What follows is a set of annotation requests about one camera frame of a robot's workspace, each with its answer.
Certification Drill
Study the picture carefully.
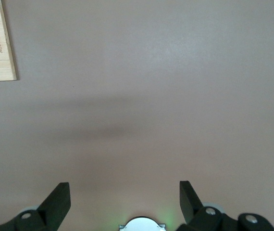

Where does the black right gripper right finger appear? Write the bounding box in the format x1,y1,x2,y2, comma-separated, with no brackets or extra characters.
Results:
176,180,274,231

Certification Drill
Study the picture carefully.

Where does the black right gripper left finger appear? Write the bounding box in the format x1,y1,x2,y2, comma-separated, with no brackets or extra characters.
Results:
0,182,71,231

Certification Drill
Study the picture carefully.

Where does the brown table cover mat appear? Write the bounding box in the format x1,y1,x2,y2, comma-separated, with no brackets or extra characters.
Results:
0,0,274,231

